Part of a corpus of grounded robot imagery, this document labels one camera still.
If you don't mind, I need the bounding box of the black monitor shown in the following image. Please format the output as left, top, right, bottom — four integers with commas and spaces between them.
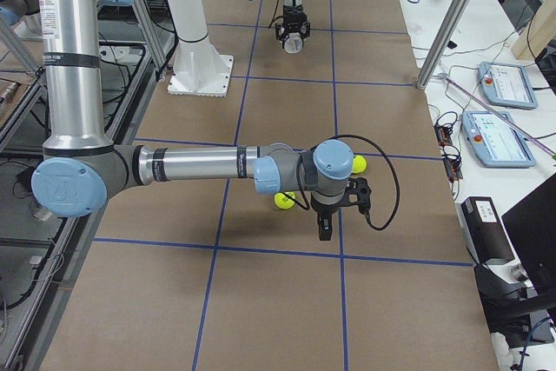
502, 175, 555, 291

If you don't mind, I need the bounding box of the white central pedestal column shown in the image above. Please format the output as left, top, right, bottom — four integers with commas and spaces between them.
168, 0, 234, 97

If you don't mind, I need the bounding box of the black box with label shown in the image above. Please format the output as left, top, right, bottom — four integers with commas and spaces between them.
460, 196, 515, 265

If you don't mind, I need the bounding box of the clear tennis ball can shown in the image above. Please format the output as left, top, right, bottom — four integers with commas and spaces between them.
281, 32, 304, 54

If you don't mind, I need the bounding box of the near blue teach pendant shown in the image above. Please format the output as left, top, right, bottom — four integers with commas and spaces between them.
461, 111, 536, 169

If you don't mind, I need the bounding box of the tennis ball with Roland Garros print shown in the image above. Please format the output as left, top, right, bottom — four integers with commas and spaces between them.
352, 155, 367, 175

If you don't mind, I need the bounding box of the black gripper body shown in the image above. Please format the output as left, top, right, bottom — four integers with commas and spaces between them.
310, 199, 341, 220
281, 5, 304, 27

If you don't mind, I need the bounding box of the tennis ball with Wilson print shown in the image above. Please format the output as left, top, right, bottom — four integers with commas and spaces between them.
274, 191, 296, 210

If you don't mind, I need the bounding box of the far blue teach pendant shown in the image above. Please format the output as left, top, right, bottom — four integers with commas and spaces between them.
479, 62, 538, 109

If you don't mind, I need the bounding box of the blue teach pendant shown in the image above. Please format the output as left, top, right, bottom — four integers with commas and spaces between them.
461, 111, 536, 169
479, 62, 538, 109

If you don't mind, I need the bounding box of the aluminium frame post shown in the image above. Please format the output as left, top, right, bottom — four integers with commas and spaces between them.
415, 0, 469, 90

